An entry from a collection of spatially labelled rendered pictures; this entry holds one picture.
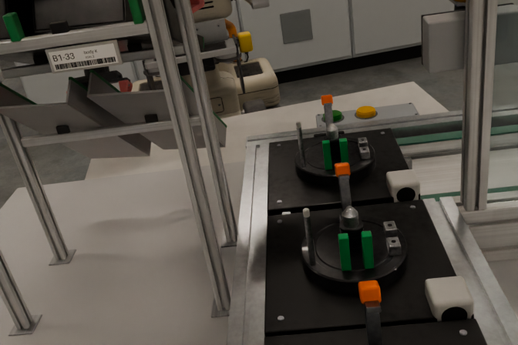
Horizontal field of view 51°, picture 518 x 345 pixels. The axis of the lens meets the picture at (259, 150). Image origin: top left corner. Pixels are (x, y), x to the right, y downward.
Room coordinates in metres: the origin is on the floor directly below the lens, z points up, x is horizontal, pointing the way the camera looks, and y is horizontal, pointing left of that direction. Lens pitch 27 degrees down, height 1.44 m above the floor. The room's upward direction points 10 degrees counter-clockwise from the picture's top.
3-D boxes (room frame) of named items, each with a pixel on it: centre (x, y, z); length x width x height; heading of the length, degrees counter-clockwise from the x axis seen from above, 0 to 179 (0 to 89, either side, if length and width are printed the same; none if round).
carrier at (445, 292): (0.57, -0.10, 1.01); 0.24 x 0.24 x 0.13; 84
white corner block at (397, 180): (0.72, -0.22, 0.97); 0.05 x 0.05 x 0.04; 84
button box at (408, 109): (1.03, -0.24, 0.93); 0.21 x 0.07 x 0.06; 84
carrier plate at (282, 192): (0.82, -0.13, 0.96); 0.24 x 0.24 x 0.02; 84
